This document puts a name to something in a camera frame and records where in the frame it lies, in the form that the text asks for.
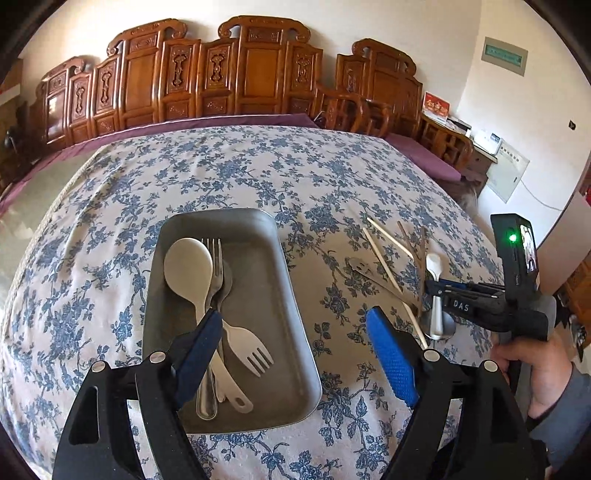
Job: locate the carved wooden sofa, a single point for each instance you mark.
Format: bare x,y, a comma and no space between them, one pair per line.
194,78

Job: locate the dark wooden chopstick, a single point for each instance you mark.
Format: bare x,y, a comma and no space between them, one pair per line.
408,244

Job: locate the white plastic fork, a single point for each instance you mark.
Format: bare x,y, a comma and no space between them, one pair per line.
249,348

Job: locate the purple armchair cushion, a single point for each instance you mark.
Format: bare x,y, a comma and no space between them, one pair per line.
425,157

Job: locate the person's right hand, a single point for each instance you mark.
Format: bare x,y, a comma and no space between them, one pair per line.
535,369

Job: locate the red desk calendar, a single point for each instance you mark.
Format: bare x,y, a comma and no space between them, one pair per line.
436,106

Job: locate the metal tray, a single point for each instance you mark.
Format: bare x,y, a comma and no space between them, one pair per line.
277,295

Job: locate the large white spoon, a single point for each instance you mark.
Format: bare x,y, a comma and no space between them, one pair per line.
187,272

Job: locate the purple sofa cushion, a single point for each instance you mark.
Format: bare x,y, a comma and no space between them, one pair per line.
138,134

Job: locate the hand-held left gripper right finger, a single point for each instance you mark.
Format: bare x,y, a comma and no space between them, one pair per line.
392,360

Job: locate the person's right forearm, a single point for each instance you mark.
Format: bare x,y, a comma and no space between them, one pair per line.
565,406

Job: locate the carved wooden armchair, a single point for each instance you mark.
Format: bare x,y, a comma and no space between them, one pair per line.
397,83

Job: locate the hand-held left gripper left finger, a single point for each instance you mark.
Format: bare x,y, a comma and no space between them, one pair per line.
203,337

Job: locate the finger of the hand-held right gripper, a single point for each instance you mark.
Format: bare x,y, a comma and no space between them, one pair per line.
475,311
466,288

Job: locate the white electrical panel box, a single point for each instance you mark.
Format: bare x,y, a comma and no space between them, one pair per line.
508,173

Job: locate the wooden side table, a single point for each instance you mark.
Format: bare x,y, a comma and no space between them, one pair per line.
478,161

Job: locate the blue floral tablecloth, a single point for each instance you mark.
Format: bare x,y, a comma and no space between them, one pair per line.
115,258

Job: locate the white desktop device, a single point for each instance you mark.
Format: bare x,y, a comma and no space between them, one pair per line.
487,141

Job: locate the metal spoon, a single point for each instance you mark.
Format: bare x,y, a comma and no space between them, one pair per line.
438,325
227,281

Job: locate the tissue box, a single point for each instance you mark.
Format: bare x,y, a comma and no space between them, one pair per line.
458,123

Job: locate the green wall panel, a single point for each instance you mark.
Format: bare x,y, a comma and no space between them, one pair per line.
504,55

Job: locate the grey fluffy thing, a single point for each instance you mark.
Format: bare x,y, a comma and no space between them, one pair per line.
467,197

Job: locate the metal fork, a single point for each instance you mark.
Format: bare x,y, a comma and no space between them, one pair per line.
364,266
211,251

